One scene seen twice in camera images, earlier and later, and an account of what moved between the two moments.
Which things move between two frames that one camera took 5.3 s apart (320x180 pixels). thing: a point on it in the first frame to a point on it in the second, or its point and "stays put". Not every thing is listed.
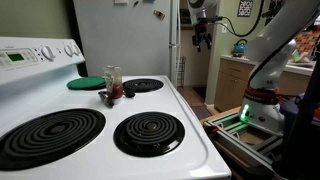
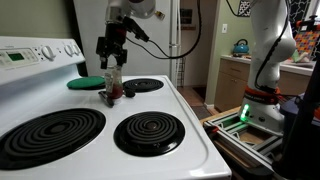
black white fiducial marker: (245, 8) stays put
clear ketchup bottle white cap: (114, 81) stays put
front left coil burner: (48, 136) stays put
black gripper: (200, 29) to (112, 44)
